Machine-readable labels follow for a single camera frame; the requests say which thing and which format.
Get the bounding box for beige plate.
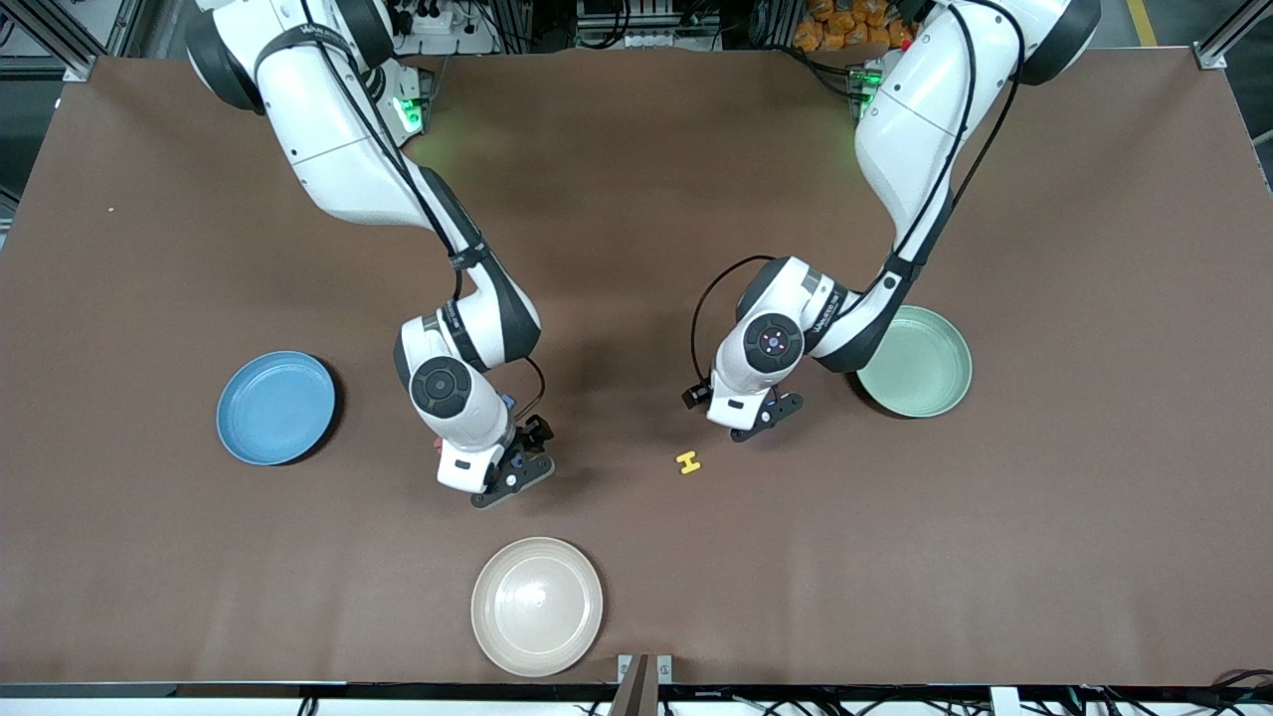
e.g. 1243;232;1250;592
470;537;605;679

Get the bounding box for pale green plate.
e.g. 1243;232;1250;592
857;305;973;419

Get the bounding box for blue plate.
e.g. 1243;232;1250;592
216;350;337;466

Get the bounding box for brown table cover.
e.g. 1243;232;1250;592
0;48;1273;687

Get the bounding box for orange mesh bag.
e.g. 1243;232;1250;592
794;0;916;53

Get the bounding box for white power strip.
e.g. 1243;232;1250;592
393;0;498;56

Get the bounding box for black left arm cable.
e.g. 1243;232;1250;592
691;0;1025;391

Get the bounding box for white table edge rail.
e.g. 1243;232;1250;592
0;682;1273;716

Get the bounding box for grey metal bracket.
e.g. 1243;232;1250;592
617;653;674;686

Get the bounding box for brown camera post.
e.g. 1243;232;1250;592
609;653;660;716

